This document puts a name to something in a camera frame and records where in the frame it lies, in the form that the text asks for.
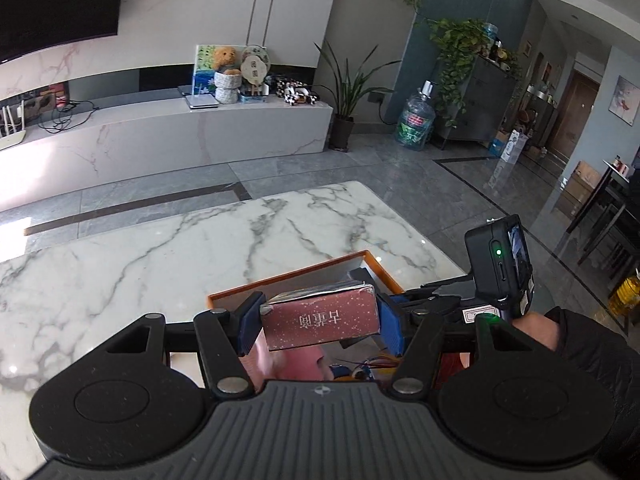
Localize brown wooden door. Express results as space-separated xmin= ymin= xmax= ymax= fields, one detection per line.
xmin=545 ymin=70 xmax=601 ymax=163

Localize white router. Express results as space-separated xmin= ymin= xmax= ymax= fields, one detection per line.
xmin=0 ymin=102 xmax=27 ymax=152

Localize grey metal cabinet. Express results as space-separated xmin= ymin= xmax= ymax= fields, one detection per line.
xmin=435 ymin=54 xmax=523 ymax=150

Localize dark dining chair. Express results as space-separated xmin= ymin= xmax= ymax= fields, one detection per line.
xmin=567 ymin=175 xmax=640 ymax=272

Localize pink cap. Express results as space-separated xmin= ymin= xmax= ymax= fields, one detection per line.
xmin=240 ymin=332 xmax=331 ymax=382

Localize potted plant with long leaves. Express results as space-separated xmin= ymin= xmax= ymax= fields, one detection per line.
xmin=314 ymin=42 xmax=396 ymax=152

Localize white knitted pot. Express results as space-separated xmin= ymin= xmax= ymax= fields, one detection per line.
xmin=213 ymin=70 xmax=242 ymax=105

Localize black cables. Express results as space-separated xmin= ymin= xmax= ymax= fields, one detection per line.
xmin=37 ymin=100 xmax=101 ymax=135

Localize white marble TV console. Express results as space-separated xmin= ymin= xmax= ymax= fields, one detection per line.
xmin=0 ymin=95 xmax=334 ymax=213

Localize black television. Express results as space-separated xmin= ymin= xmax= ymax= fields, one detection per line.
xmin=0 ymin=0 xmax=123 ymax=63

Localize group of cow figurines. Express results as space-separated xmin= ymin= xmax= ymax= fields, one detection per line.
xmin=270 ymin=76 xmax=321 ymax=107

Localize brown cardboard box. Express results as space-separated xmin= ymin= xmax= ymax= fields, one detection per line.
xmin=555 ymin=160 xmax=603 ymax=218

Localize brown teddy bear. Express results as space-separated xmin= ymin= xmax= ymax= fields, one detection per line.
xmin=212 ymin=46 xmax=241 ymax=75

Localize white marble desktop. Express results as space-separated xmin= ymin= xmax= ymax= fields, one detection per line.
xmin=0 ymin=180 xmax=468 ymax=468

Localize silver laptop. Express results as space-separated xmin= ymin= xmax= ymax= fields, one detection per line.
xmin=176 ymin=85 xmax=221 ymax=111

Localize large water bottle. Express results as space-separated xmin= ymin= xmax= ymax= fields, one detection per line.
xmin=395 ymin=80 xmax=436 ymax=152

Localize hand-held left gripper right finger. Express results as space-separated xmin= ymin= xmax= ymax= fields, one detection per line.
xmin=377 ymin=290 xmax=551 ymax=403

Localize abstract wall painting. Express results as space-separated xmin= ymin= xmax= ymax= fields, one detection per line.
xmin=612 ymin=76 xmax=640 ymax=126

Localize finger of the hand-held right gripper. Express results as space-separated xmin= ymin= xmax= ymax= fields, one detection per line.
xmin=390 ymin=274 xmax=476 ymax=322
xmin=346 ymin=267 xmax=382 ymax=294

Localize person's right hand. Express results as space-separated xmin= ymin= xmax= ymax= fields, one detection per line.
xmin=510 ymin=310 xmax=561 ymax=352

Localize orange storage box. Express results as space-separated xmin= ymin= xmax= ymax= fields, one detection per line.
xmin=207 ymin=249 xmax=405 ymax=386

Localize green vine plant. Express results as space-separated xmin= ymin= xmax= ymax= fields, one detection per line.
xmin=427 ymin=17 xmax=496 ymax=128

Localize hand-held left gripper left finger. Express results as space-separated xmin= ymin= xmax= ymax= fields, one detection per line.
xmin=100 ymin=291 xmax=265 ymax=401

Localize small painting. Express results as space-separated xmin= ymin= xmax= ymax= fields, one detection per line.
xmin=192 ymin=44 xmax=221 ymax=96

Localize white and blue carton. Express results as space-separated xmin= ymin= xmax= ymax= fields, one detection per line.
xmin=487 ymin=129 xmax=531 ymax=163

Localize maroon gift box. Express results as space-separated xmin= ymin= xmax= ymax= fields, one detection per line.
xmin=260 ymin=282 xmax=382 ymax=352

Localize round paper fan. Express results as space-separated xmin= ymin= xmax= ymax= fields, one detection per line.
xmin=241 ymin=45 xmax=274 ymax=97

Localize yellow bottle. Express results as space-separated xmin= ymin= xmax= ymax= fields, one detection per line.
xmin=607 ymin=274 xmax=640 ymax=317

